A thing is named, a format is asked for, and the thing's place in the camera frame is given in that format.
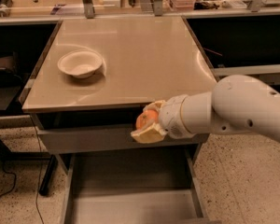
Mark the closed grey top drawer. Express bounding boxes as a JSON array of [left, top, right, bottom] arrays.
[[38, 124, 209, 154]]

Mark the open grey middle drawer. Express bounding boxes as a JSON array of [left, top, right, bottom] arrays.
[[60, 147, 221, 224]]

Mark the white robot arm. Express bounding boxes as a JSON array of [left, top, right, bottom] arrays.
[[131, 75, 280, 144]]

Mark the white paper bowl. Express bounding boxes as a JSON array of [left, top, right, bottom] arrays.
[[57, 50, 103, 78]]

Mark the grey metal post left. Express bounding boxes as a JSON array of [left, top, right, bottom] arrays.
[[82, 0, 94, 19]]

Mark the grey metal post middle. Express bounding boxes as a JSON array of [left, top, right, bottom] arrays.
[[153, 0, 164, 17]]

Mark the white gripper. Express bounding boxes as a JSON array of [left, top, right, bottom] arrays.
[[131, 95, 194, 144]]

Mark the grey drawer cabinet with counter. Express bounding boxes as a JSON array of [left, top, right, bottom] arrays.
[[19, 15, 229, 224]]

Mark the black floor cable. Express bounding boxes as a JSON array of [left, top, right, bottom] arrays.
[[0, 115, 46, 224]]

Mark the black table leg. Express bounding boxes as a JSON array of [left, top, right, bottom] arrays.
[[38, 155, 57, 196]]

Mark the orange fruit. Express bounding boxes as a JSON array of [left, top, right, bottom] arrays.
[[135, 110, 159, 129]]

